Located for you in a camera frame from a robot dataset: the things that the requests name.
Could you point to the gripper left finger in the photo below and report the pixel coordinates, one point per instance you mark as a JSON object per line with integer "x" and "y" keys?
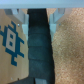
{"x": 20, "y": 15}

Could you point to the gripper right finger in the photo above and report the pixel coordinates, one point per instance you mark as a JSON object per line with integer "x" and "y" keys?
{"x": 56, "y": 15}

